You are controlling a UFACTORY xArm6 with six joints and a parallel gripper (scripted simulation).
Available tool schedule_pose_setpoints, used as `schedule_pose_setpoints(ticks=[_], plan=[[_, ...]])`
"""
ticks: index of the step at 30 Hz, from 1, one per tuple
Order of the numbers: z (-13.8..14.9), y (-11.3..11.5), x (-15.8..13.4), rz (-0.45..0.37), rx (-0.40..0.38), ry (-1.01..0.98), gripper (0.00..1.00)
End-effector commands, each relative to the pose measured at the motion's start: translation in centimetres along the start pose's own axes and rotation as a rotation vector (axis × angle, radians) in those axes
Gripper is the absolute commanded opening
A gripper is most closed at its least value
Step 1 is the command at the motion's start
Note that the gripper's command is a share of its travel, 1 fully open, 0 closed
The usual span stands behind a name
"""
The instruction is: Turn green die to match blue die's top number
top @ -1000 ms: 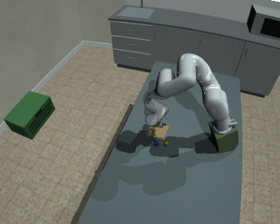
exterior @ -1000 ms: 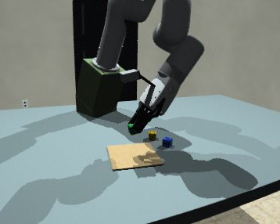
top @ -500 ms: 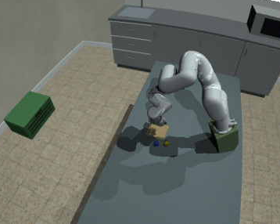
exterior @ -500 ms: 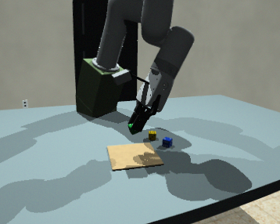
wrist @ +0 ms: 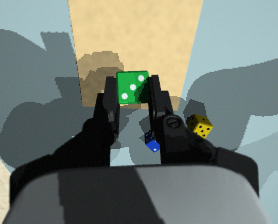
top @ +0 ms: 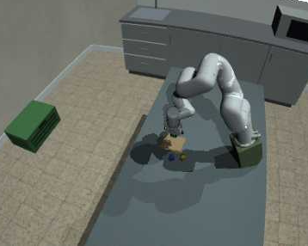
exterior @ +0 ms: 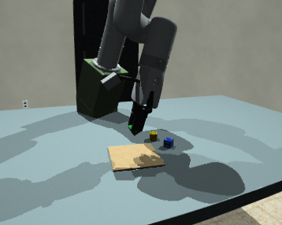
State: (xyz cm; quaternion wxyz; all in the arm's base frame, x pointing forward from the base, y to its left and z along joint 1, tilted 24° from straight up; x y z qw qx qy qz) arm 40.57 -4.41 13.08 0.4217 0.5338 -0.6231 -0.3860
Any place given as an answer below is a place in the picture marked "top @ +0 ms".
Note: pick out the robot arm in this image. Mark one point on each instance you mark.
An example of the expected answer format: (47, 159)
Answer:
(233, 113)

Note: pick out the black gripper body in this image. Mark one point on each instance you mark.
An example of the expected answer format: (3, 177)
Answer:
(175, 131)

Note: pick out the tan square mat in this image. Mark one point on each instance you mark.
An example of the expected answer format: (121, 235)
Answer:
(173, 144)

